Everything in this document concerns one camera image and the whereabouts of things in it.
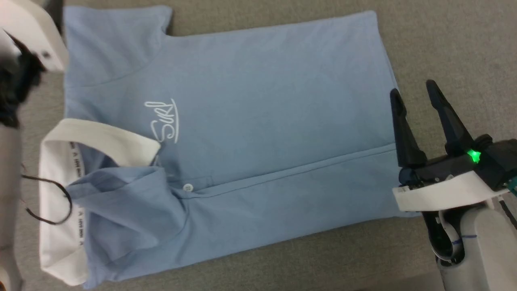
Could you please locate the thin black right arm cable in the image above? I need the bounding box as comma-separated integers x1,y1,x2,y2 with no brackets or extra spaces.
499,178,517,229

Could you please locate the light blue polo shirt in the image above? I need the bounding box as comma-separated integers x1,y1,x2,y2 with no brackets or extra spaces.
39,5,421,290

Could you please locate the grey fabric sofa cushion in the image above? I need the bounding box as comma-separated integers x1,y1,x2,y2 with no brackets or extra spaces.
0,0,517,291

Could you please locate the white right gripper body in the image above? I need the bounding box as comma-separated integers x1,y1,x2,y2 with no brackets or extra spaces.
391,150,507,213

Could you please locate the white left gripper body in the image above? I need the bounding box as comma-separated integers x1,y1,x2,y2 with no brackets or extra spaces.
0,0,69,73

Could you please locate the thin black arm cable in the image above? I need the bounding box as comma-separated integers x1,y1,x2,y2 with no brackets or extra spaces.
20,174,74,225
499,178,517,229

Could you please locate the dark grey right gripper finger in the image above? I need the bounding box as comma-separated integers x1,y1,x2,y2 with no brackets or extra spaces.
425,80,475,156
389,89,429,169

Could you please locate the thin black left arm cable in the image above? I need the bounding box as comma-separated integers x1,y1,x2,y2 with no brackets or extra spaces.
20,174,74,225

